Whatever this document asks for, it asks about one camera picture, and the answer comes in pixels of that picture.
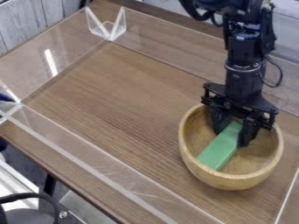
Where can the black table leg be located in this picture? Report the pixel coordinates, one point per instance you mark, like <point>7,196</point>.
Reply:
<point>50,184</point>

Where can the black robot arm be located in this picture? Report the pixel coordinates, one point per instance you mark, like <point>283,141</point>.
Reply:
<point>246,21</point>

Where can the light wooden bowl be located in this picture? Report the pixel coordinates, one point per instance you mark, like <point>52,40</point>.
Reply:
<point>250,166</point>

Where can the blue object at left edge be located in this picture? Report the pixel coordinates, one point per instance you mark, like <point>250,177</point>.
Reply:
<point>6,98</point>

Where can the clear acrylic corner bracket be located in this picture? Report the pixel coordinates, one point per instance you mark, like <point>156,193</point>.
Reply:
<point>107,30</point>

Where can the clear acrylic tray wall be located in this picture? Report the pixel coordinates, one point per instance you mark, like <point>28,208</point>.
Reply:
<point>96,114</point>

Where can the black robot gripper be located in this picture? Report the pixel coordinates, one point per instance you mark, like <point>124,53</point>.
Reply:
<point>238,99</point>

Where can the green rectangular block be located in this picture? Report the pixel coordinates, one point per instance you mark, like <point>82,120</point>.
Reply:
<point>220,149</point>

